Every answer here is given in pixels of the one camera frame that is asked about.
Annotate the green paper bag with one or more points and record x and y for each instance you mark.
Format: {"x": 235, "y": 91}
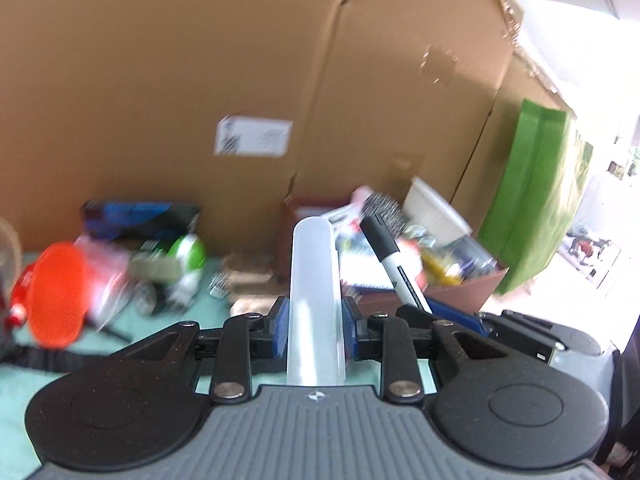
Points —
{"x": 537, "y": 185}

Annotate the beige round object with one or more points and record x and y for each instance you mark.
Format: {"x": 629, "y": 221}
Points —
{"x": 9, "y": 247}

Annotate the clear plastic container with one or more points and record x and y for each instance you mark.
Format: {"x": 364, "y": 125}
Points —
{"x": 472, "y": 255}

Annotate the red bottle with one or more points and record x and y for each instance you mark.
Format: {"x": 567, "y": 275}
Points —
{"x": 15, "y": 287}

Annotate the white shipping label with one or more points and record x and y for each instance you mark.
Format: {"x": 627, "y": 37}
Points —
{"x": 252, "y": 136}

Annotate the teal desktop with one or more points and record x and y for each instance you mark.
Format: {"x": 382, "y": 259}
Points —
{"x": 15, "y": 395}

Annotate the translucent white plastic tube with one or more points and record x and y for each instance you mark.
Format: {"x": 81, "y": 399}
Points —
{"x": 314, "y": 290}

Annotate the small brown cardboard piece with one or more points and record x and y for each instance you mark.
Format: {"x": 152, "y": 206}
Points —
{"x": 250, "y": 280}

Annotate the green and white toy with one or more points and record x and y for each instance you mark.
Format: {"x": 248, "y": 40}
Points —
{"x": 187, "y": 255}

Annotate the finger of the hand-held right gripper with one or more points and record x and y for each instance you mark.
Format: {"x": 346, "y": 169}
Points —
{"x": 412, "y": 316}
{"x": 452, "y": 314}

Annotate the yellow packet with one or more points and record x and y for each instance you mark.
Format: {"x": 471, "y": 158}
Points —
{"x": 440, "y": 267}

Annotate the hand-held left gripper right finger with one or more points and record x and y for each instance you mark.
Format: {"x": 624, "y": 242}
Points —
{"x": 350, "y": 332}

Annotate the blue and black box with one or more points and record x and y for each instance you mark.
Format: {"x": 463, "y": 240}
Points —
{"x": 140, "y": 217}

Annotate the open brown cardboard box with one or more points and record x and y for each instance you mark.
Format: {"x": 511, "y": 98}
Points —
{"x": 465, "y": 287}

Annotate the large brown cardboard box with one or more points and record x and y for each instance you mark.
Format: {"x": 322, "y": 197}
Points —
{"x": 200, "y": 75}

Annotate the orange round plastic disc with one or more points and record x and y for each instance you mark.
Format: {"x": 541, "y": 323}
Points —
{"x": 57, "y": 292}

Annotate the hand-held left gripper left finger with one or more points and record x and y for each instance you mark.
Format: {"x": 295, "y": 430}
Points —
{"x": 281, "y": 331}

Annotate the pink soft item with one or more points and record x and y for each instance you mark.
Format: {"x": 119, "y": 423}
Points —
{"x": 361, "y": 197}

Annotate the black marker pen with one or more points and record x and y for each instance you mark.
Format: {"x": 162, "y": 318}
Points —
{"x": 386, "y": 247}

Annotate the pink plastic packet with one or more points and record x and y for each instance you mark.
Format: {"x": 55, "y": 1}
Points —
{"x": 107, "y": 275}

